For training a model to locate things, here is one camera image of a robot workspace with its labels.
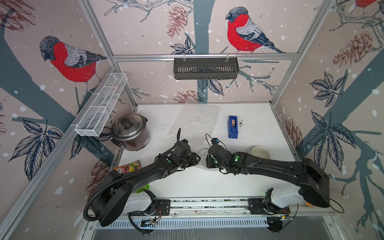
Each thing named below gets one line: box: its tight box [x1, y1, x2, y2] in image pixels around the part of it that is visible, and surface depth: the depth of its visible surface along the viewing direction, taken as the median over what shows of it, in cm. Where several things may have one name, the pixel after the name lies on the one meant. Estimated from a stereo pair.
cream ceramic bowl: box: [251, 146, 271, 159], surface depth 90 cm
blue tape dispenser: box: [227, 115, 238, 139], surface depth 103 cm
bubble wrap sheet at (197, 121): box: [167, 97, 221, 145], surface depth 113 cm
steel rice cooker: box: [110, 113, 150, 151], surface depth 87 cm
